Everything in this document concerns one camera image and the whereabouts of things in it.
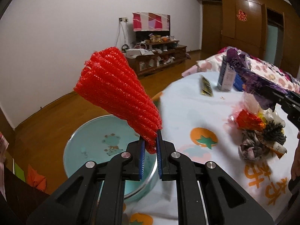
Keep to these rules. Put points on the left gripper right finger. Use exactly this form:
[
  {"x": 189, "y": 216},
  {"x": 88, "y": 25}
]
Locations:
[{"x": 206, "y": 194}]

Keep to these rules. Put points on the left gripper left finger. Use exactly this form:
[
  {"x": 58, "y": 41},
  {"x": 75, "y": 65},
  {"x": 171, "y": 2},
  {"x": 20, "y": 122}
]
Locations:
[{"x": 95, "y": 193}]

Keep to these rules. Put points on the purple wrapper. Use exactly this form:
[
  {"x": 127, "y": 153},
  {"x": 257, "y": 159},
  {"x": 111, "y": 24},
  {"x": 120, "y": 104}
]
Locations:
[{"x": 252, "y": 80}]

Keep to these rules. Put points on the clear plastic bag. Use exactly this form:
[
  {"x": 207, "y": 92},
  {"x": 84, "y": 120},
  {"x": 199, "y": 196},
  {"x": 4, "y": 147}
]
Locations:
[{"x": 248, "y": 103}]

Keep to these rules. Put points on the orange snack wrapper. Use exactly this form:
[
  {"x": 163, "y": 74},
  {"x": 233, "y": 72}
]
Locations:
[{"x": 248, "y": 121}]

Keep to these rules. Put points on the red foam net sleeve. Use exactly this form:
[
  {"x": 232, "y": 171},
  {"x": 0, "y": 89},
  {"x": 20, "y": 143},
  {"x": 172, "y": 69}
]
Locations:
[{"x": 107, "y": 81}]

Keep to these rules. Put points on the yellow printed plastic bag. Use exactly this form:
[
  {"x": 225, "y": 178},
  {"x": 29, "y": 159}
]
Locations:
[{"x": 269, "y": 116}]

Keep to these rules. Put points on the person's right hand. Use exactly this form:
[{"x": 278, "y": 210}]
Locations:
[{"x": 295, "y": 169}]

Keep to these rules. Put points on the white rolled paper tube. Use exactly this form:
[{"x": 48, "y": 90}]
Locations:
[{"x": 277, "y": 148}]

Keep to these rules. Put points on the light blue round basin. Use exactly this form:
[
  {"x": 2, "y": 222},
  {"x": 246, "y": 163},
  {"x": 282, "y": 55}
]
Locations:
[{"x": 99, "y": 140}]

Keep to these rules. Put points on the tall grey white carton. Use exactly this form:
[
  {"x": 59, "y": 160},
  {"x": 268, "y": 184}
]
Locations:
[{"x": 226, "y": 77}]

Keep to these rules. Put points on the small dark snack packet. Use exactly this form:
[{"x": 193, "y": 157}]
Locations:
[{"x": 205, "y": 87}]

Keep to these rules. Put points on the heart-print white quilt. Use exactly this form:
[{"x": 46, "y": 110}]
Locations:
[{"x": 258, "y": 66}]

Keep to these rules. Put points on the white fruit-print tablecloth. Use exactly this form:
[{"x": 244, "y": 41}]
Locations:
[{"x": 198, "y": 126}]

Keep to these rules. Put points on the red double-happiness decal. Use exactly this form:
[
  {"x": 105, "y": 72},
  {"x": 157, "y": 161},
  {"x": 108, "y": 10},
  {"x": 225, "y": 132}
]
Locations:
[{"x": 242, "y": 16}]

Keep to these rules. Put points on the brown wooden wardrobe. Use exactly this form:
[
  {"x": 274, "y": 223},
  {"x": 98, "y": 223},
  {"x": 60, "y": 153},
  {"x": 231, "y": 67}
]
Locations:
[{"x": 271, "y": 32}]

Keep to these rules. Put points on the wooden tv cabinet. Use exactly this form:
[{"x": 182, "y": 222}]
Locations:
[{"x": 154, "y": 57}]

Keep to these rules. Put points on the television with pink cover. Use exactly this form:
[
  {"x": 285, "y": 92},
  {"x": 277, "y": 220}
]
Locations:
[{"x": 146, "y": 23}]

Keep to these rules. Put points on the wall power socket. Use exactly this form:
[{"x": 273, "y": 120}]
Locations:
[{"x": 123, "y": 19}]

